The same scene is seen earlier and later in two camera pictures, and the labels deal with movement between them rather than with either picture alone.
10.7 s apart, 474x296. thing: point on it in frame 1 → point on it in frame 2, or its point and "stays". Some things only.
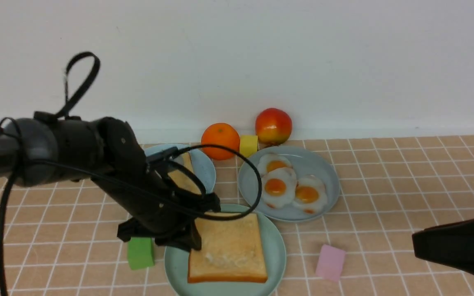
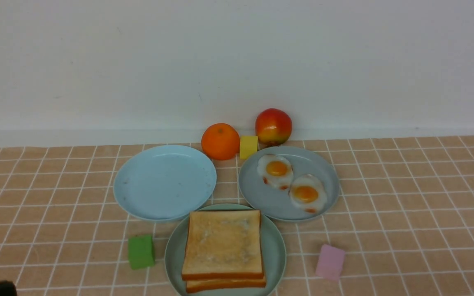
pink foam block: x=330 y=263 stays
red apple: x=273 y=126 stays
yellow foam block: x=249 y=144 stays
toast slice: x=231 y=250 → x=207 y=286
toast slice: x=183 y=181 → x=223 y=244
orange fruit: x=221 y=134 stays
